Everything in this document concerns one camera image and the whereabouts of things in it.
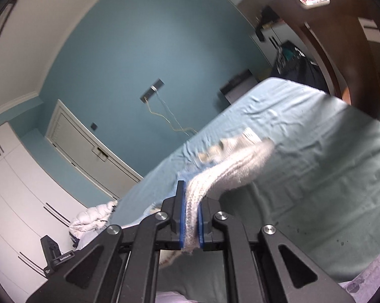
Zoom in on white wardrobe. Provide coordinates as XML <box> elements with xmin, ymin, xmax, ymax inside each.
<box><xmin>0</xmin><ymin>121</ymin><xmax>83</xmax><ymax>297</ymax></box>

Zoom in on white low drawer cabinet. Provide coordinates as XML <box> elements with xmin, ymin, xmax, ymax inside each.
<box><xmin>250</xmin><ymin>22</ymin><xmax>301</xmax><ymax>70</ymax></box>

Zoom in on thin white cable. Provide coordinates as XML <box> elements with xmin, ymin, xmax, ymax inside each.
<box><xmin>155</xmin><ymin>90</ymin><xmax>181</xmax><ymax>130</ymax></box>

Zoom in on blue and cream knit sweater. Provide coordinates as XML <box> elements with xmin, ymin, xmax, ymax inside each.
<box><xmin>120</xmin><ymin>127</ymin><xmax>275</xmax><ymax>270</ymax></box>

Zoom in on cream room door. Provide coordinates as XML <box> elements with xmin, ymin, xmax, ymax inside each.
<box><xmin>45</xmin><ymin>99</ymin><xmax>144</xmax><ymax>201</ymax></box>

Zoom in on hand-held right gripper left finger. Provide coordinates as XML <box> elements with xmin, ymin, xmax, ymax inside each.
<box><xmin>26</xmin><ymin>180</ymin><xmax>187</xmax><ymax>303</ymax></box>

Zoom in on dark clothes on cabinet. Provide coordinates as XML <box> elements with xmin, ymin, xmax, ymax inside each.
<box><xmin>255</xmin><ymin>5</ymin><xmax>280</xmax><ymax>41</ymax></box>

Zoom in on white down jacket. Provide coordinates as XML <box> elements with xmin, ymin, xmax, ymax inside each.
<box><xmin>68</xmin><ymin>199</ymin><xmax>118</xmax><ymax>247</ymax></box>

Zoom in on black wall socket strip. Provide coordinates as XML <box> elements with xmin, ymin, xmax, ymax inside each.
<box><xmin>140</xmin><ymin>78</ymin><xmax>164</xmax><ymax>102</ymax></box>

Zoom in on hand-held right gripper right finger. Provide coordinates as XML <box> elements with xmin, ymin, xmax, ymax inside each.
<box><xmin>198</xmin><ymin>196</ymin><xmax>354</xmax><ymax>303</ymax></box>

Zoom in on black bag pile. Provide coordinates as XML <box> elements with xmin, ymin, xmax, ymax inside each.
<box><xmin>270</xmin><ymin>40</ymin><xmax>331</xmax><ymax>93</ymax></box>

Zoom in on dark cardboard box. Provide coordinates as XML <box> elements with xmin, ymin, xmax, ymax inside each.
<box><xmin>220</xmin><ymin>69</ymin><xmax>260</xmax><ymax>105</ymax></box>

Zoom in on bed with teal sheet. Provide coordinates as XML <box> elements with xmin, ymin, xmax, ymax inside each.
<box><xmin>109</xmin><ymin>77</ymin><xmax>380</xmax><ymax>302</ymax></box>

